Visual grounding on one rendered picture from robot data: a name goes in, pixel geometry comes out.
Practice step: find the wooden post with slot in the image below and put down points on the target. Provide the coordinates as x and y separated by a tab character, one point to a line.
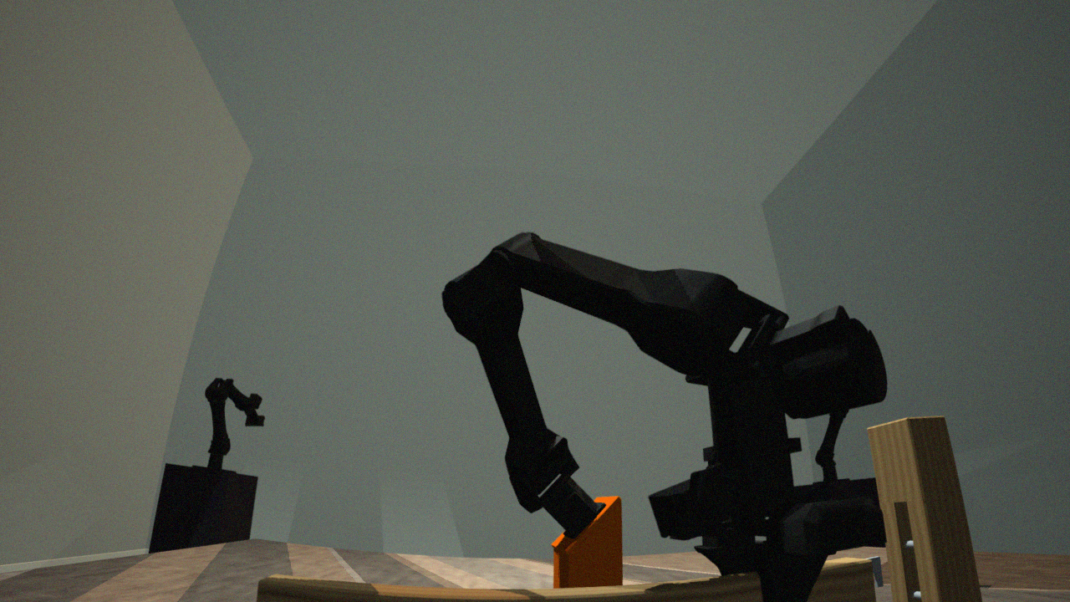
929	549

